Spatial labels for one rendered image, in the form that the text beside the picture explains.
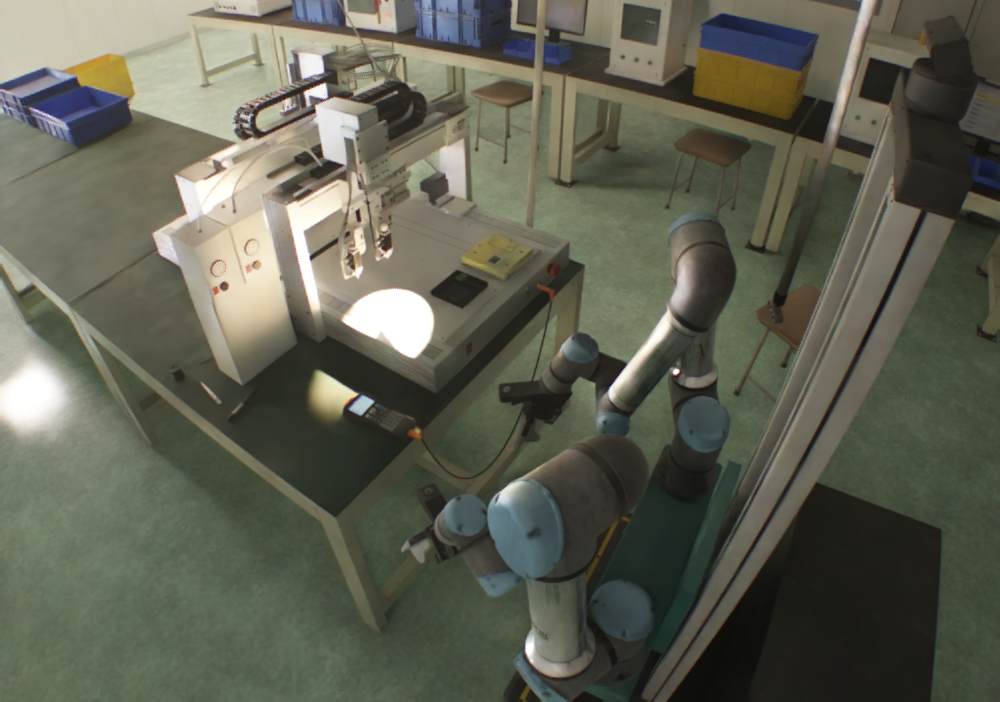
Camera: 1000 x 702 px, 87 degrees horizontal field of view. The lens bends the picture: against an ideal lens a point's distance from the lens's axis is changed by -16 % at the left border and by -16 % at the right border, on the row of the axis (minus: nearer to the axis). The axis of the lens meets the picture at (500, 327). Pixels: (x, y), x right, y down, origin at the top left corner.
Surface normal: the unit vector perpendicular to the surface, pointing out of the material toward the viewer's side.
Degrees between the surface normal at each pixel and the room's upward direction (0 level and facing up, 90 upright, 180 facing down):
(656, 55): 90
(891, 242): 90
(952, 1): 90
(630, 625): 8
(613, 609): 8
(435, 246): 0
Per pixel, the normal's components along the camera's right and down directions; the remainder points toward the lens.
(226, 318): 0.83, 0.37
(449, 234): 0.00, -0.76
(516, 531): -0.81, 0.30
